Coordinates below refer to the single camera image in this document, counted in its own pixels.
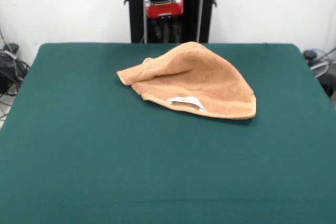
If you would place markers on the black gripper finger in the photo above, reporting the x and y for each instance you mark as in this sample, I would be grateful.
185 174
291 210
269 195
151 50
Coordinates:
176 28
156 30

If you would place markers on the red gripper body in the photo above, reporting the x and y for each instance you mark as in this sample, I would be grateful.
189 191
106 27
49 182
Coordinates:
164 10

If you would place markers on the orange terry towel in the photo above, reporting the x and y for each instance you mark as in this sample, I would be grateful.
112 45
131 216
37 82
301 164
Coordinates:
204 82

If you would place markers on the dark green table cloth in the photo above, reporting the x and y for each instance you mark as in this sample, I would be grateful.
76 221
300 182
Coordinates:
105 169

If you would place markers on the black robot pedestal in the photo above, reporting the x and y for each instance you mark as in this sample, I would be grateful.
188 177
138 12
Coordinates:
204 9

